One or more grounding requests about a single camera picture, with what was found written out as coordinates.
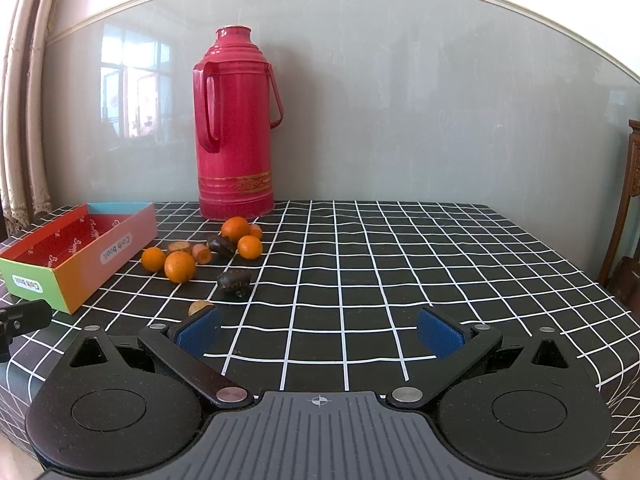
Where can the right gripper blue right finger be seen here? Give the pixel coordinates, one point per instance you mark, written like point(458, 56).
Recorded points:
point(458, 350)

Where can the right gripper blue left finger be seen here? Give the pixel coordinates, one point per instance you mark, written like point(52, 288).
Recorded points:
point(179, 348)

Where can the small brown nut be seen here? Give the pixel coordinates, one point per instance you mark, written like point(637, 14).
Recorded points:
point(198, 306)

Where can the large orange mandarin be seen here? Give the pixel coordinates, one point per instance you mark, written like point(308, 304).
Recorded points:
point(179, 267)

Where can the dark chestnut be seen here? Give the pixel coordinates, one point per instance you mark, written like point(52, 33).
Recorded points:
point(222, 246)
point(235, 282)

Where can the small orange mandarin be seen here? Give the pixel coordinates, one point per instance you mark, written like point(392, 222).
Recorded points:
point(249, 247)

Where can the carrot piece with top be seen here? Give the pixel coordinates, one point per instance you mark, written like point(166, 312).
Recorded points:
point(179, 246)

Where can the colourful cardboard box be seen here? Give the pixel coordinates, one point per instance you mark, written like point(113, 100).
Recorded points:
point(68, 259)

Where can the carrot chunk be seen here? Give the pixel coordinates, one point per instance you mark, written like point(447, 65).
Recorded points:
point(202, 254)

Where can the black white checked tablecloth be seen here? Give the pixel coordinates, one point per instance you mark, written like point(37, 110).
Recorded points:
point(334, 301)

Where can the wooden chair right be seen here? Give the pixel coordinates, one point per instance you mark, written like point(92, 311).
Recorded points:
point(623, 281)

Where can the red thermos flask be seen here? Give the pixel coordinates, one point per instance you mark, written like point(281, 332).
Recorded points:
point(236, 104)

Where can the beige curtain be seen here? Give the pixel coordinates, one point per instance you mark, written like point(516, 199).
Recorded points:
point(25, 194)

